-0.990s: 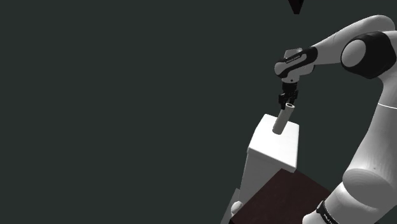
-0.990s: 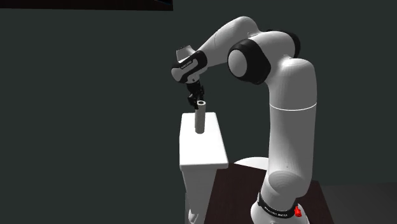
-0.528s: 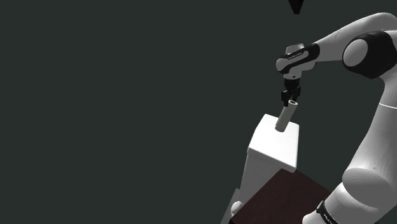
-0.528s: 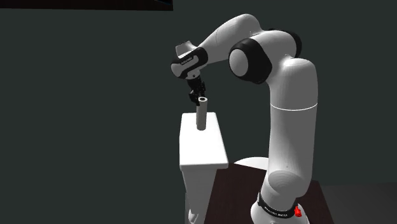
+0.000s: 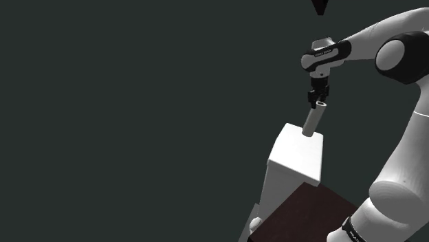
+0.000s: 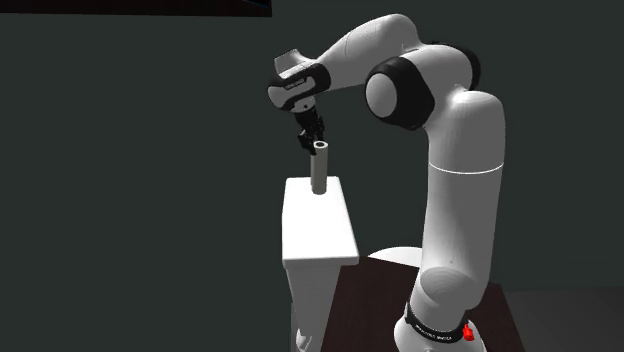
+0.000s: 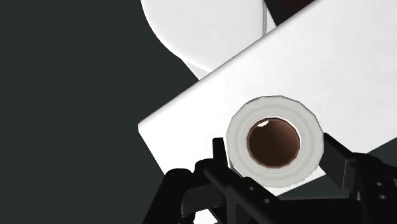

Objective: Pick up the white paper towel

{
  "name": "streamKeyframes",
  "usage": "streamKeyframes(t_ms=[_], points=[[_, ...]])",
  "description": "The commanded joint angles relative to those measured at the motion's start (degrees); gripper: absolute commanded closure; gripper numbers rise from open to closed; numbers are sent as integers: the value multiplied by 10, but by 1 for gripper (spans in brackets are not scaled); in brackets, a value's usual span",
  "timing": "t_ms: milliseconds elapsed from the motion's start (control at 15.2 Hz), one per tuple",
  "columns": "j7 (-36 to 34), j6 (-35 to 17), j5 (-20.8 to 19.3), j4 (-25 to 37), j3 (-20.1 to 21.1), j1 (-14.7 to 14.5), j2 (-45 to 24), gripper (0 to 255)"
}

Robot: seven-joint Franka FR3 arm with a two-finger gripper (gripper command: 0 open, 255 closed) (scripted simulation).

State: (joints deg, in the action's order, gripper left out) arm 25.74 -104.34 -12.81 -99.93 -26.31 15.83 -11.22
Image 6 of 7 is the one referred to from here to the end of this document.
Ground dark robot stand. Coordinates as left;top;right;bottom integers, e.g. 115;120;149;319
319;255;528;352

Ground white toilet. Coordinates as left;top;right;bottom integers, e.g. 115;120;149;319
281;175;426;352

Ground grey upright tube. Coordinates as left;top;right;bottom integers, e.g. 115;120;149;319
310;140;330;196

